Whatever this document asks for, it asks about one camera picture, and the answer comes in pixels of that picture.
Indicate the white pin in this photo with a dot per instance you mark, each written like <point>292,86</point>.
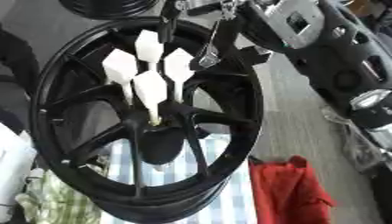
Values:
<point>149,46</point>
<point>177,67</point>
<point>150,87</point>
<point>120,67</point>

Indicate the red fabric bag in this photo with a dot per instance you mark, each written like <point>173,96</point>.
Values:
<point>288,192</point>

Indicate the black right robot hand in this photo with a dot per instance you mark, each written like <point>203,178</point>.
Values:
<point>245,43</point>

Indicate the clear plastic bag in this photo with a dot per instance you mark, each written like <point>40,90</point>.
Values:
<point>357,145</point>

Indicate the black round tyre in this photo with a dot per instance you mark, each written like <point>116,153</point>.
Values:
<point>18,58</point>

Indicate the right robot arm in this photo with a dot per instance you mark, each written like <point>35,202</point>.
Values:
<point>331,58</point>

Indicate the black spoked wheel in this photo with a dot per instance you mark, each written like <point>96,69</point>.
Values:
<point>76,163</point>

